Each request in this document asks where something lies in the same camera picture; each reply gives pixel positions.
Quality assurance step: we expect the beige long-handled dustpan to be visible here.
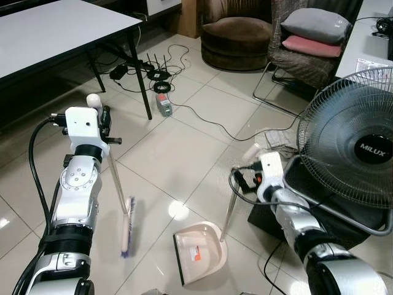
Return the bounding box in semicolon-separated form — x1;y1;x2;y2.
173;143;262;287

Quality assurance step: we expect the long-handled broom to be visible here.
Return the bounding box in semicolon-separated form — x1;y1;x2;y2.
85;92;138;259

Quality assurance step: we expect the grey floor fan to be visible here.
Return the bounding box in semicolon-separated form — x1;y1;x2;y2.
284;66;393;238

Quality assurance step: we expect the black box under fan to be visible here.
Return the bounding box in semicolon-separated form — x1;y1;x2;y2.
248;157;393;246

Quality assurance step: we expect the black power adapter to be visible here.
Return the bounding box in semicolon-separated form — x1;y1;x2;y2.
109;63;129;81

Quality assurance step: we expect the crumpled white cloth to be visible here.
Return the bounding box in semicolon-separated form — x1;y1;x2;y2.
265;127;302;150

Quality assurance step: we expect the black router with antennas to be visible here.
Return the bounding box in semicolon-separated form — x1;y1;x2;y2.
142;52;173;82

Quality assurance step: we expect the grey table with black legs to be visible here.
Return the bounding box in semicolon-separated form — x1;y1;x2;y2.
0;0;154;120

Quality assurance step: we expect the printed paper sheet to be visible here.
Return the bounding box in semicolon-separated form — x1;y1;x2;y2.
353;57;393;79

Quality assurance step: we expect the white desk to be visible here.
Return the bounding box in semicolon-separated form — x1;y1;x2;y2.
336;0;393;79

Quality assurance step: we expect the brown wooden cabinet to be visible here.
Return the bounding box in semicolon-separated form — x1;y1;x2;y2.
179;0;203;39

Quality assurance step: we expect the brown round armchair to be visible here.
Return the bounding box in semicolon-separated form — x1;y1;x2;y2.
201;0;274;71

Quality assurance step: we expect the pink cushion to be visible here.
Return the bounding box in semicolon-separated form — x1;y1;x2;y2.
281;34;343;59

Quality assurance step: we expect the grey pillow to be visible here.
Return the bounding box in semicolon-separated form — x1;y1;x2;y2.
281;7;352;45

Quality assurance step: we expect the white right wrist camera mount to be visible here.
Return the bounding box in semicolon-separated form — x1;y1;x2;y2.
257;152;287;202

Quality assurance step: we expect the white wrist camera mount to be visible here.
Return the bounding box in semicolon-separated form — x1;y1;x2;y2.
257;152;287;202
64;107;112;162

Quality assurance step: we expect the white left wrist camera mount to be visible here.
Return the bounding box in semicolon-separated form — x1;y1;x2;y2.
64;107;112;162

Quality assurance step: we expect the thin dark floor cable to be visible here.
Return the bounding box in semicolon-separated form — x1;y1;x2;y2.
171;101;303;142

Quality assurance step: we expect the coiled black cable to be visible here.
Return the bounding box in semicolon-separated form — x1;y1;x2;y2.
154;80;171;94

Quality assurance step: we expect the wicker chair with metal frame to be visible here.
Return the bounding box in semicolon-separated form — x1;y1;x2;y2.
253;0;363;117

